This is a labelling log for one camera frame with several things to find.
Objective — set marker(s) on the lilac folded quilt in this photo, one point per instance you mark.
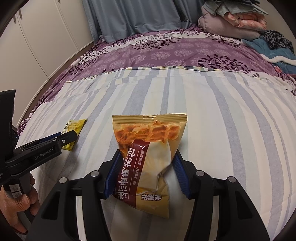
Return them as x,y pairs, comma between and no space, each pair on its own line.
215,25

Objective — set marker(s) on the person's left hand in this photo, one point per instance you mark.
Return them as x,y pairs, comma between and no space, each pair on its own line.
13,206

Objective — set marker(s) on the grey-green folded clothes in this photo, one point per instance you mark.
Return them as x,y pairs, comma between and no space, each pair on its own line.
231,5

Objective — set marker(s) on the small yellow biscuit packet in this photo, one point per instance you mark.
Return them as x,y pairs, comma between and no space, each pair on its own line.
76,126

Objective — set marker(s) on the blue curtain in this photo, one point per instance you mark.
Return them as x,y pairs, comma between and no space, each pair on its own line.
138,16

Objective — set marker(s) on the blue towel with leopard cloth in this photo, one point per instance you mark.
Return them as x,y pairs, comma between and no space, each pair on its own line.
266,48

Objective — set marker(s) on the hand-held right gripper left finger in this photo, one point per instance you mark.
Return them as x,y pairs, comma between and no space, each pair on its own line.
111,178

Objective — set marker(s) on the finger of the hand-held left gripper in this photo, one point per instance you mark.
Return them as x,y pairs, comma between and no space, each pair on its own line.
52,137
67,139

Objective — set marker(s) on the white wardrobe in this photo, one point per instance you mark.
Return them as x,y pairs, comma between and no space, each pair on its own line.
46,34

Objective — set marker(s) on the beige maroon striped snack packet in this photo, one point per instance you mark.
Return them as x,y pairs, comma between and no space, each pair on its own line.
150,162

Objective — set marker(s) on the leopard print cloth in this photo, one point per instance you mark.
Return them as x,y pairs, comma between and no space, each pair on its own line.
275,38

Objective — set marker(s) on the purple floral bedsheet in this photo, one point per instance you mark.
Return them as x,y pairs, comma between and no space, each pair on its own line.
161,53

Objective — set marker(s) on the pink folded quilt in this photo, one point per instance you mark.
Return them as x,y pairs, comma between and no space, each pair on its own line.
242,19

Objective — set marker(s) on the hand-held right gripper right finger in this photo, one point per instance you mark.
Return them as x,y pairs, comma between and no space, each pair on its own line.
179,169

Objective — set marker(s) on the striped blanket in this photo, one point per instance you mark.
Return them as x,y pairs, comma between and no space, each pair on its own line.
231,127

